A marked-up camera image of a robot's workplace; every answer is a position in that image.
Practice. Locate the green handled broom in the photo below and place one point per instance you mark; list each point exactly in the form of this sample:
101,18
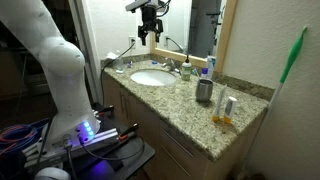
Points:
292,56

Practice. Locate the wooden vanity cabinet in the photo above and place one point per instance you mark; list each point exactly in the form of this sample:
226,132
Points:
188,144

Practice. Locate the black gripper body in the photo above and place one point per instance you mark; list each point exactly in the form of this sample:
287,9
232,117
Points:
149,19

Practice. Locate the stainless steel cup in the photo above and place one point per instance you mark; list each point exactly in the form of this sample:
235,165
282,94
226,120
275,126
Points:
204,90

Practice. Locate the wood framed mirror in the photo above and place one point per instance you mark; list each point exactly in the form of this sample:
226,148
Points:
225,35

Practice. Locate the white bottle blue cap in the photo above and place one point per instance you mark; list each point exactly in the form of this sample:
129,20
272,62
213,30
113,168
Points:
204,73

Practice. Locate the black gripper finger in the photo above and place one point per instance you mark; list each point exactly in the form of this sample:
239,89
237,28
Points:
158,30
142,35

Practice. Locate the white oval sink basin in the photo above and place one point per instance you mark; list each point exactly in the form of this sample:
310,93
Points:
152,77

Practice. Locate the black robot cart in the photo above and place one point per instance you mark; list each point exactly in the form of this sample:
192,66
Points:
83,155

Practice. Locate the short white orange-capped tube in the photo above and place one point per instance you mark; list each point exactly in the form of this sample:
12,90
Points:
230,109

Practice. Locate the tall white orange-capped tube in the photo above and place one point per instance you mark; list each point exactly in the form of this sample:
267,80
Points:
216,112

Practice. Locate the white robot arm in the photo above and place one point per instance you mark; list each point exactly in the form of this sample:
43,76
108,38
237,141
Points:
62,62

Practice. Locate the chrome faucet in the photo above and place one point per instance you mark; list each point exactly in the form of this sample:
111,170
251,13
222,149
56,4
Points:
171,65

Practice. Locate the white blue tube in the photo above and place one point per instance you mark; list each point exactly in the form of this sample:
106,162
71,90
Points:
210,65

